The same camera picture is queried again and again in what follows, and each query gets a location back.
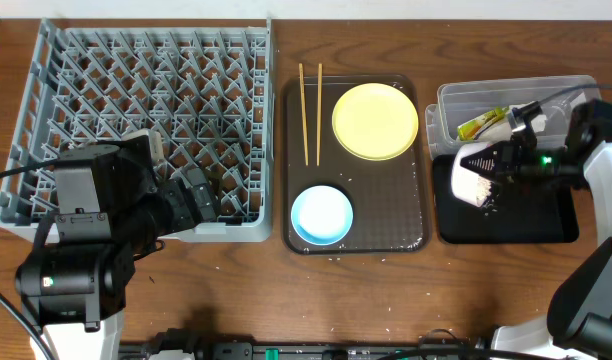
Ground white bowl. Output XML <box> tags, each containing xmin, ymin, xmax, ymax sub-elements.
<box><xmin>451</xmin><ymin>142</ymin><xmax>491</xmax><ymax>208</ymax></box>

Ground green snack wrapper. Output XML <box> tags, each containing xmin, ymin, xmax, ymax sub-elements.
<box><xmin>457</xmin><ymin>107</ymin><xmax>509</xmax><ymax>141</ymax></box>

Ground white napkin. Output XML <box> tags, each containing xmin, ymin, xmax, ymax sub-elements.
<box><xmin>474</xmin><ymin>114</ymin><xmax>547</xmax><ymax>142</ymax></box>

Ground white cup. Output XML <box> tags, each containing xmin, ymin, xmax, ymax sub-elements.
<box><xmin>121</xmin><ymin>129</ymin><xmax>165</xmax><ymax>165</ymax></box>

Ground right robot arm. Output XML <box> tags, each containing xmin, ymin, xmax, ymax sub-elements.
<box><xmin>451</xmin><ymin>99</ymin><xmax>612</xmax><ymax>359</ymax></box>

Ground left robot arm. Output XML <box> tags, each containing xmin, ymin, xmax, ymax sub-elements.
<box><xmin>15</xmin><ymin>131</ymin><xmax>222</xmax><ymax>359</ymax></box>

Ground rice food waste pile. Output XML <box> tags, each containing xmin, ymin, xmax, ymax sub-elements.
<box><xmin>476</xmin><ymin>177</ymin><xmax>509</xmax><ymax>216</ymax></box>

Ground black tray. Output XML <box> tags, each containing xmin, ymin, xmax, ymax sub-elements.
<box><xmin>432</xmin><ymin>155</ymin><xmax>579</xmax><ymax>245</ymax></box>

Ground clear plastic bin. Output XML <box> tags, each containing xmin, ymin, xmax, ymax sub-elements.
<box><xmin>425</xmin><ymin>75</ymin><xmax>601</xmax><ymax>158</ymax></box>

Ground dark brown serving tray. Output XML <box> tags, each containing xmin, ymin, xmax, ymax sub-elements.
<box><xmin>281</xmin><ymin>74</ymin><xmax>431</xmax><ymax>256</ymax></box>

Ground grey plastic dish rack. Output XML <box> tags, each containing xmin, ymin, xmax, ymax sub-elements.
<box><xmin>0</xmin><ymin>20</ymin><xmax>275</xmax><ymax>243</ymax></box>

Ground yellow plate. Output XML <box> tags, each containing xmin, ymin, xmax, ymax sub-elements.
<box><xmin>332</xmin><ymin>83</ymin><xmax>419</xmax><ymax>161</ymax></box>

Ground light blue bowl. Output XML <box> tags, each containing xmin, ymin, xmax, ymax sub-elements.
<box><xmin>290</xmin><ymin>185</ymin><xmax>354</xmax><ymax>246</ymax></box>

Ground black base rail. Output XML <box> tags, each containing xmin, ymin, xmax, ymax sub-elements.
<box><xmin>118</xmin><ymin>329</ymin><xmax>468</xmax><ymax>360</ymax></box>

